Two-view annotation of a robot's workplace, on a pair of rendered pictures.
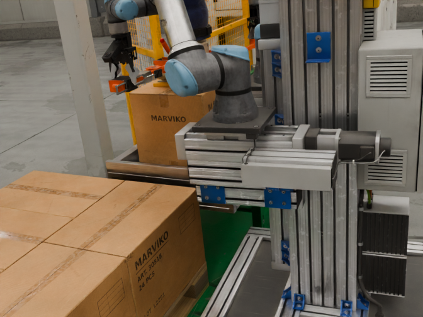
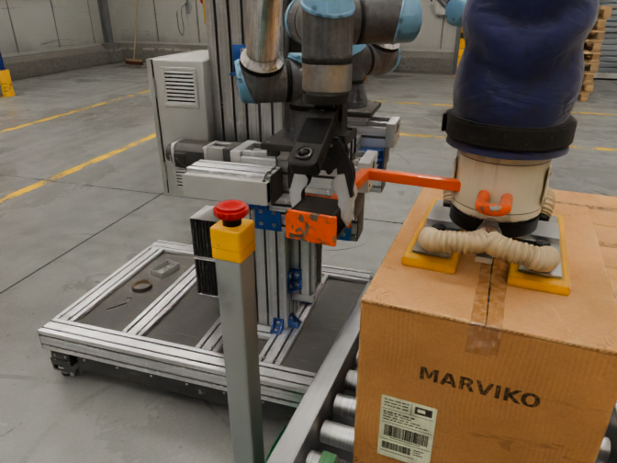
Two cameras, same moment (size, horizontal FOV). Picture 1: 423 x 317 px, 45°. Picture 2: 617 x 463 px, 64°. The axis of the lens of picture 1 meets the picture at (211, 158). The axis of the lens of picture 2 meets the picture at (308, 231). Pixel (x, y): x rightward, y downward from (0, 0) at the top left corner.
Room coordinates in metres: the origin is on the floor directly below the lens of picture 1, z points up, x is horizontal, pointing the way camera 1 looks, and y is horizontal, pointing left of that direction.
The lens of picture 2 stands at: (3.49, -0.40, 1.41)
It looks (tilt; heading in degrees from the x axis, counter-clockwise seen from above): 25 degrees down; 175
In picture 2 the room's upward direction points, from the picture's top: straight up
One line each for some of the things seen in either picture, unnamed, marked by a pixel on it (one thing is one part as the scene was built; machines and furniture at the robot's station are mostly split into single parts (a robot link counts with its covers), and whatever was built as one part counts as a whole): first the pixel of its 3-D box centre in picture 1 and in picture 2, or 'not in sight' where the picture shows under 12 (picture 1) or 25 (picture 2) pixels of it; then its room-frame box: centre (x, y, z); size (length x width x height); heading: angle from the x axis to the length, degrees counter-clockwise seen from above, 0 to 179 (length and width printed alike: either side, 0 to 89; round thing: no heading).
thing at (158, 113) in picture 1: (196, 114); (480, 324); (2.61, 0.06, 0.75); 0.60 x 0.40 x 0.40; 153
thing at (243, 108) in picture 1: (234, 101); (348, 92); (1.58, -0.09, 1.09); 0.15 x 0.15 x 0.10
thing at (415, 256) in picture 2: not in sight; (443, 223); (2.55, -0.04, 0.97); 0.34 x 0.10 x 0.05; 152
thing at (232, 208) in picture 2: not in sight; (231, 214); (2.57, -0.48, 1.02); 0.07 x 0.07 x 0.04
